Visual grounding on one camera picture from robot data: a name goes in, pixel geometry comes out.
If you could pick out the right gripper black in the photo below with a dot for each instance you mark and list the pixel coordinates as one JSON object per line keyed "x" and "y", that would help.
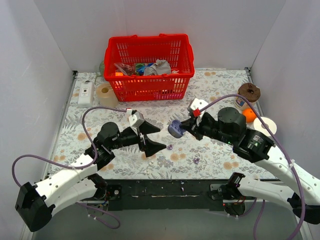
{"x": 194, "y": 127}

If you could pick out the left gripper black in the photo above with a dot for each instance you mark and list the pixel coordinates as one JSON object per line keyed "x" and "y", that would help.
{"x": 141, "y": 139}

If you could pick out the purple earbud charging case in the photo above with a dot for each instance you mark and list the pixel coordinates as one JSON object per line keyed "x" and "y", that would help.
{"x": 175, "y": 130}

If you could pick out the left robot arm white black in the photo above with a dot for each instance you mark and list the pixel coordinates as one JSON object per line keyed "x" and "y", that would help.
{"x": 38, "y": 203}

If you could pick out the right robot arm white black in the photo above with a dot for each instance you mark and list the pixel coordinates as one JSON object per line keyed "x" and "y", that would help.
{"x": 300, "y": 191}

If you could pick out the beige tape roll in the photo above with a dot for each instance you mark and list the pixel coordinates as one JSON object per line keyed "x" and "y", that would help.
{"x": 106, "y": 95}

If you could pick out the orange fruit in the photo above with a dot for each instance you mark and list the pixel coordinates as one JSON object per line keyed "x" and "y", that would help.
{"x": 249, "y": 114}

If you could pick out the white toilet paper roll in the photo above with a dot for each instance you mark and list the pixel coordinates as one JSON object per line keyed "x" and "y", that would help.
{"x": 258, "y": 126}

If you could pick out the floral table cloth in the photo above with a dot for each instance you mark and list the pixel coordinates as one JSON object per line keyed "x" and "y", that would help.
{"x": 216, "y": 159}

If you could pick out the red plastic shopping basket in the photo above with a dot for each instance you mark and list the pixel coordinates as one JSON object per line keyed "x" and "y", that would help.
{"x": 130, "y": 50}

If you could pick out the brown lidded jar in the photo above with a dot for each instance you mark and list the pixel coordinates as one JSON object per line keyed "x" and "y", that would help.
{"x": 249, "y": 91}

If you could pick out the crumpled grey bag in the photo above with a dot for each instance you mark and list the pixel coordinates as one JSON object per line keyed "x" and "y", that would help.
{"x": 160, "y": 67}

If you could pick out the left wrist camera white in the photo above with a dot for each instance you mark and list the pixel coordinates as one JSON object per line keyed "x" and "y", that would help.
{"x": 136, "y": 119}

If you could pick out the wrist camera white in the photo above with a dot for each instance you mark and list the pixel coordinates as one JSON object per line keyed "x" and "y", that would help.
{"x": 195, "y": 106}
{"x": 136, "y": 119}

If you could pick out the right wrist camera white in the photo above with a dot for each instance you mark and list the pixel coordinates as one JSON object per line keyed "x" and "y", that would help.
{"x": 195, "y": 106}

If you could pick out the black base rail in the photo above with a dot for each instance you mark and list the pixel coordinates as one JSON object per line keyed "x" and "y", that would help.
{"x": 162, "y": 194}

